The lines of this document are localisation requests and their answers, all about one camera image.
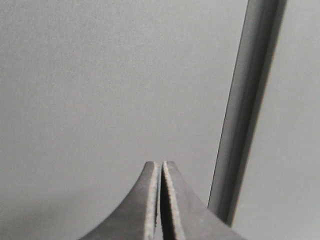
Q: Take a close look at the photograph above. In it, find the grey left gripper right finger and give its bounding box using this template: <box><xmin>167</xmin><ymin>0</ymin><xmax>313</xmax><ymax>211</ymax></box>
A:
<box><xmin>160</xmin><ymin>161</ymin><xmax>243</xmax><ymax>240</ymax></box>

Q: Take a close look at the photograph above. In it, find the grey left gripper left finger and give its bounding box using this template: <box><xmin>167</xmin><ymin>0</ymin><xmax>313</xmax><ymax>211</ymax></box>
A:
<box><xmin>82</xmin><ymin>161</ymin><xmax>159</xmax><ymax>240</ymax></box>

